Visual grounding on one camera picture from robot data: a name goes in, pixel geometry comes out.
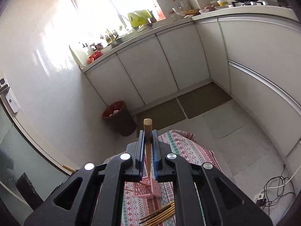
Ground dark box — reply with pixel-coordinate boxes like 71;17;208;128
15;172;44;210

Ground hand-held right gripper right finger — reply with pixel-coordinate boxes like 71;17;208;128
152;129;273;226

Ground bundle of bamboo chopsticks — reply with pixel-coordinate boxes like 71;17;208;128
139;201;176;226

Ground white cutting board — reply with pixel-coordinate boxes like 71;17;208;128
69;45;88;67

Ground yellow-green container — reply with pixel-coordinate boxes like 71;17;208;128
128;9;152;28

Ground patterned tablecloth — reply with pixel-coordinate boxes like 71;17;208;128
101;129;224;226

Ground single bamboo chopstick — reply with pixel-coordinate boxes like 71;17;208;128
143;118;153;177

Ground white cable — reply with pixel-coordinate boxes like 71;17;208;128
261;169;297;192

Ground frosted glass door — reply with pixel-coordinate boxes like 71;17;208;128
0;99;71;217

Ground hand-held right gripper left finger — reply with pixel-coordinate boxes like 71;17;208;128
25;130;145;226

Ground black cable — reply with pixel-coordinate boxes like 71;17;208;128
259;165;297;213

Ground pink plastic utensil basket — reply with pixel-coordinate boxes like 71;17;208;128
133;178;163;199

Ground red bowl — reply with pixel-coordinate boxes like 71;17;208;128
88;52;103;64

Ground white kitchen cabinets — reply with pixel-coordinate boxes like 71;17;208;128
80;5;301;163

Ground metal door handle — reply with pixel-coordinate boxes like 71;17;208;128
0;78;20;113

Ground gas stove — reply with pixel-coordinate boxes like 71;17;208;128
232;1;268;7

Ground brown trash bin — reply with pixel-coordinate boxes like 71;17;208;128
102;100;137;137

